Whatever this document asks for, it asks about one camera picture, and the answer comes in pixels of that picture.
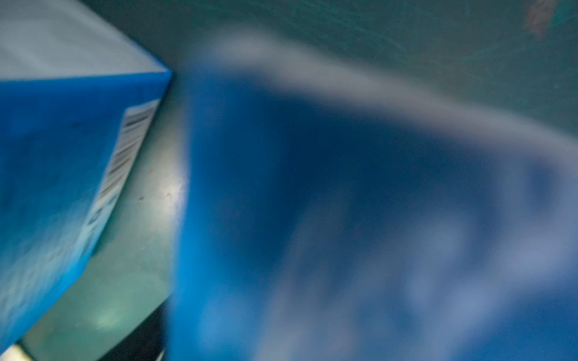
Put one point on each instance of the blue white tissue pack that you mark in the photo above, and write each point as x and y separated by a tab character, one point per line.
77	99
340	213

